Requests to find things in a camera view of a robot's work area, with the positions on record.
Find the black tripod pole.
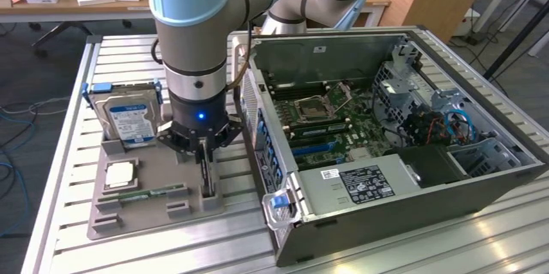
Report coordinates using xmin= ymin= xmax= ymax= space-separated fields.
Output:
xmin=482 ymin=0 xmax=549 ymax=80

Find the grey parts rack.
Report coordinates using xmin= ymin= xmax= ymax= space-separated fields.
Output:
xmin=86 ymin=106 xmax=228 ymax=241

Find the hard disk in blue caddy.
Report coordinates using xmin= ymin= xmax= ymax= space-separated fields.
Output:
xmin=81 ymin=80 xmax=168 ymax=150

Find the blue expansion slot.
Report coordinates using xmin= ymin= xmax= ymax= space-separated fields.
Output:
xmin=293 ymin=142 xmax=340 ymax=156

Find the white device with red dot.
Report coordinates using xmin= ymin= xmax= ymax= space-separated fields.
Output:
xmin=454 ymin=8 xmax=481 ymax=39

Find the green motherboard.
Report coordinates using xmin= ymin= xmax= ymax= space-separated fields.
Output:
xmin=268 ymin=71 xmax=399 ymax=172

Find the wooden desk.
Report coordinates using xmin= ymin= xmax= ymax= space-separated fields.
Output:
xmin=0 ymin=0 xmax=391 ymax=35

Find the grey floor cable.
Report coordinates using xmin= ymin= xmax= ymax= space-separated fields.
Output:
xmin=0 ymin=96 xmax=69 ymax=117

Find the blue floor cable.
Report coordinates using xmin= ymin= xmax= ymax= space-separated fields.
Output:
xmin=0 ymin=150 xmax=30 ymax=239

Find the metal socket cover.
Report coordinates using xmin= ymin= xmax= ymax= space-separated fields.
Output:
xmin=324 ymin=80 xmax=356 ymax=111

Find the dark grey open PC case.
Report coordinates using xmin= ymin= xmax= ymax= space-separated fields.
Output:
xmin=230 ymin=24 xmax=549 ymax=268

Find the blue wire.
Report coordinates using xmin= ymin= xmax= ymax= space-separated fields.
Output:
xmin=443 ymin=109 xmax=478 ymax=146

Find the silver CPU chip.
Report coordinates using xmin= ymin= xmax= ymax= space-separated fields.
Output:
xmin=105 ymin=163 xmax=133 ymax=188

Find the green RAM stick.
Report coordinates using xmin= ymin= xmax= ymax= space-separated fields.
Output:
xmin=117 ymin=185 xmax=184 ymax=203

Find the silver disk bay cage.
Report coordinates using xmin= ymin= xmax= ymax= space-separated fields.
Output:
xmin=370 ymin=41 xmax=445 ymax=127

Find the wooden cabinet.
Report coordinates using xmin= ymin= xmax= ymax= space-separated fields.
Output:
xmin=366 ymin=0 xmax=509 ymax=43

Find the black graphics card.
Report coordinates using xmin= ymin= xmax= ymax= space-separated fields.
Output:
xmin=197 ymin=140 xmax=216 ymax=198

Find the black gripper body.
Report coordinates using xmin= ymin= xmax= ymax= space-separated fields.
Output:
xmin=168 ymin=93 xmax=230 ymax=151

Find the grey power supply unit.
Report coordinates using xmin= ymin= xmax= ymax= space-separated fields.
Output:
xmin=297 ymin=154 xmax=423 ymax=215

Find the black power wire bundle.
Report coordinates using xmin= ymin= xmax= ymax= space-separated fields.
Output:
xmin=405 ymin=111 xmax=451 ymax=146

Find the CPU socket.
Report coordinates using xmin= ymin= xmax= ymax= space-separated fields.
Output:
xmin=293 ymin=95 xmax=334 ymax=123

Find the white table frame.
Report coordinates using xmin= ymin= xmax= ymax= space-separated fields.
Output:
xmin=470 ymin=0 xmax=549 ymax=58

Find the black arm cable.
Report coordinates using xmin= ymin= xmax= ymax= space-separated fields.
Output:
xmin=226 ymin=0 xmax=254 ymax=123

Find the black chair base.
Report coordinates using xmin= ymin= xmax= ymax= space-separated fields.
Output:
xmin=29 ymin=21 xmax=93 ymax=58

